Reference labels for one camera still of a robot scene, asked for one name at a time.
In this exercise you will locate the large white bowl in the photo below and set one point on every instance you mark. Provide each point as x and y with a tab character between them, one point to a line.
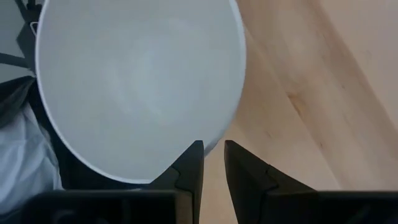
140	87

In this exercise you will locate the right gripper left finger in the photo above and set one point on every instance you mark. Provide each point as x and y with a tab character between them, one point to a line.
189	174

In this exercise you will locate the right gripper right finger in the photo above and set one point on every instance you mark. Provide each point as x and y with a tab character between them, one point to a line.
245	180

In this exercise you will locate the pale white sheet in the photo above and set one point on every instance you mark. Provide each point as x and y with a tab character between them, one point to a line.
25	155

